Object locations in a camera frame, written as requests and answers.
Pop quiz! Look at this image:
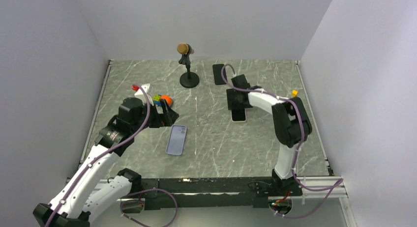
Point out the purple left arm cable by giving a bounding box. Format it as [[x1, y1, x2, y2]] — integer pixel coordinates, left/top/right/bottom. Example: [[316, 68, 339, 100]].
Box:
[[44, 85, 152, 227]]

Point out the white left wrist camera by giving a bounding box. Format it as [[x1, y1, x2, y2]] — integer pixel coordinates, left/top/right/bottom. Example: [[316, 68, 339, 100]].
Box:
[[131, 84, 154, 105]]

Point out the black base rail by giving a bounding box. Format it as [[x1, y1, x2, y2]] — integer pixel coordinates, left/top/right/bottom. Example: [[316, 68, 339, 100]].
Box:
[[141, 176, 302, 210]]

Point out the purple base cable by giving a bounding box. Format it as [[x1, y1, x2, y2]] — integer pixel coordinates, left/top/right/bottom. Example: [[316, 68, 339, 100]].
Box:
[[119, 187, 179, 227], [269, 181, 344, 219]]

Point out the lavender phone case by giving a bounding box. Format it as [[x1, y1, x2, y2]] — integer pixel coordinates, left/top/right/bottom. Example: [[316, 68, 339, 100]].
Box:
[[166, 124, 187, 156]]

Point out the small yellow cube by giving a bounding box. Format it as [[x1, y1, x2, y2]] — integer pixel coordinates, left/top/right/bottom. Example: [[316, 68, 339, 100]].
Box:
[[291, 90, 298, 97]]

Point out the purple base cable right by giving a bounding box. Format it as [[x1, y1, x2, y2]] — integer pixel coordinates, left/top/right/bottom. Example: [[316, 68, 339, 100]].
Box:
[[269, 181, 344, 219]]

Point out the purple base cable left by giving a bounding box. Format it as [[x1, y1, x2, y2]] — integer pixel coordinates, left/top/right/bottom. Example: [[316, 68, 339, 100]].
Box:
[[119, 187, 179, 227]]

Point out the phone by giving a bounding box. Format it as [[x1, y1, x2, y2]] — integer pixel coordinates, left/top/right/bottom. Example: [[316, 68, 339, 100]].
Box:
[[212, 64, 227, 85], [231, 109, 247, 123]]

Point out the black microphone stand with cork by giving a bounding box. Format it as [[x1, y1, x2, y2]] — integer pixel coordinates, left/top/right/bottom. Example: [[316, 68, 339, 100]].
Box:
[[177, 43, 200, 88]]

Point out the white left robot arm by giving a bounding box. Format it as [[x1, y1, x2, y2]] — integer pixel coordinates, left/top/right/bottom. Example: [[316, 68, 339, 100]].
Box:
[[33, 97, 179, 227]]

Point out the colourful toy car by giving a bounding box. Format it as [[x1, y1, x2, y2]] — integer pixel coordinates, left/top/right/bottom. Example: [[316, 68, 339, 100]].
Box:
[[152, 94, 174, 108]]

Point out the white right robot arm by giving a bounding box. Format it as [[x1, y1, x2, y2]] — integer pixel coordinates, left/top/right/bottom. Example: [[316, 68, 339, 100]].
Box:
[[226, 75, 312, 196]]

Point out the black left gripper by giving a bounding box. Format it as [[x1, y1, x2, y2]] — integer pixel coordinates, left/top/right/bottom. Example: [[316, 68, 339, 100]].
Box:
[[131, 98, 178, 134]]

